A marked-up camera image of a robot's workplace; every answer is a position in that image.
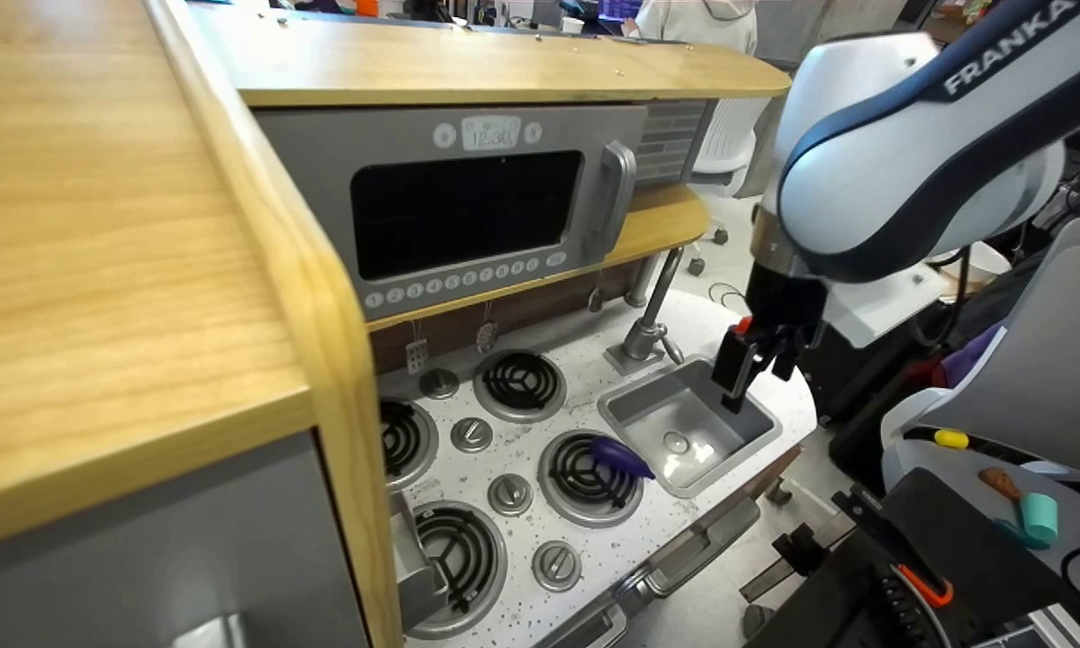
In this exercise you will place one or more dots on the grey toy microwave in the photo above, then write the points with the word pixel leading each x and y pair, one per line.
pixel 469 217

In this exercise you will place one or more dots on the black coil toy burner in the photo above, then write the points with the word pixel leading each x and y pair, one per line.
pixel 403 437
pixel 454 554
pixel 569 481
pixel 520 383

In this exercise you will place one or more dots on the grey toy faucet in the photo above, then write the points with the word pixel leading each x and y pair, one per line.
pixel 650 329

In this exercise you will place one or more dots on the grey round stove knob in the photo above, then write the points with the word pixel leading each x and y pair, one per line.
pixel 508 490
pixel 557 563
pixel 469 433

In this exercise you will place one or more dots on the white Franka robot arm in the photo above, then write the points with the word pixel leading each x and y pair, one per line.
pixel 923 169

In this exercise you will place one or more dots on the purple toy eggplant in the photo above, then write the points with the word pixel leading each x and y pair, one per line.
pixel 622 459

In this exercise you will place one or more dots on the grey toy sink basin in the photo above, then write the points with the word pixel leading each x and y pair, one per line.
pixel 685 419

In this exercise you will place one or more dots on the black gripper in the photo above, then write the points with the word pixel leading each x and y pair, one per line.
pixel 785 307

